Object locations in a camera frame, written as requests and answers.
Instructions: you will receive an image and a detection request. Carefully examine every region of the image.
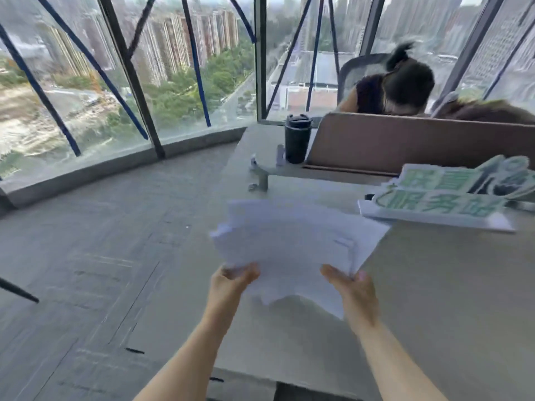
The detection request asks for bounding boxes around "person's left hand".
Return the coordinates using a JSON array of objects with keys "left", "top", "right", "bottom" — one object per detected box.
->
[{"left": 206, "top": 263, "right": 261, "bottom": 317}]

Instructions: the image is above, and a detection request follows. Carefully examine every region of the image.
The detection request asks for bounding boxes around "person's right hand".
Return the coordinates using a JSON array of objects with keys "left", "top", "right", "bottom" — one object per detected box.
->
[{"left": 320, "top": 264, "right": 380, "bottom": 333}]

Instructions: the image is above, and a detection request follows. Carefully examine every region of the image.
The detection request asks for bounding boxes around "stack of white paper sheets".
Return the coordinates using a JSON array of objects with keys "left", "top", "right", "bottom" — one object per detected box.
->
[{"left": 209, "top": 199, "right": 392, "bottom": 321}]

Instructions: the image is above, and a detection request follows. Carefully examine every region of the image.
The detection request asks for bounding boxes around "person's right forearm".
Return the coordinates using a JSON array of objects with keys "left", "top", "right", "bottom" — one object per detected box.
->
[{"left": 350, "top": 319, "right": 449, "bottom": 401}]

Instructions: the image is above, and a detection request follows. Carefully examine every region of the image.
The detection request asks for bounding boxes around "person's left forearm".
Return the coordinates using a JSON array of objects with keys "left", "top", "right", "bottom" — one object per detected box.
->
[{"left": 133, "top": 307, "right": 241, "bottom": 401}]

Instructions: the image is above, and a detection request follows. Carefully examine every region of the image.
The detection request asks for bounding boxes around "grey metal desk clamp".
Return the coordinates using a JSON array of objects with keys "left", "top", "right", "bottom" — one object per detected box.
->
[{"left": 248, "top": 144, "right": 286, "bottom": 192}]

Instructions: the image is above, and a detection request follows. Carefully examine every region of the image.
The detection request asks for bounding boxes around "black travel mug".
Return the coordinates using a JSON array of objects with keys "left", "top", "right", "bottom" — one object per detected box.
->
[{"left": 284, "top": 114, "right": 312, "bottom": 165}]

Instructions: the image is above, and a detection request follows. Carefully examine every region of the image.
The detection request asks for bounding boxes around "green and white cutout sign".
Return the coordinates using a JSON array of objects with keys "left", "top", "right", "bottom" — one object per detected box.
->
[{"left": 358, "top": 155, "right": 535, "bottom": 233}]

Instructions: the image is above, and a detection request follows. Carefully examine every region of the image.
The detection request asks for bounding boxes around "brown desk divider panel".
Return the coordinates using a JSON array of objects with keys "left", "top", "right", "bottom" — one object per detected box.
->
[{"left": 302, "top": 112, "right": 535, "bottom": 177}]

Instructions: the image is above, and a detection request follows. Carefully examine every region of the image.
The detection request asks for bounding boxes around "grey mesh office chair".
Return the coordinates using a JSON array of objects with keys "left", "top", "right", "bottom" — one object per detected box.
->
[{"left": 336, "top": 53, "right": 398, "bottom": 113}]

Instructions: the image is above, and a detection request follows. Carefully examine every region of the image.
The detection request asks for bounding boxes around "brown furry bundle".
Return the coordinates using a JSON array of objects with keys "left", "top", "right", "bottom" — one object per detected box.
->
[{"left": 431, "top": 92, "right": 535, "bottom": 125}]

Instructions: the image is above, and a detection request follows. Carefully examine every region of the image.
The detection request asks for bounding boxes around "black tripod leg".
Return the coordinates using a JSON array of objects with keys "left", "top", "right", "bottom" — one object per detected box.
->
[{"left": 0, "top": 277, "right": 40, "bottom": 304}]

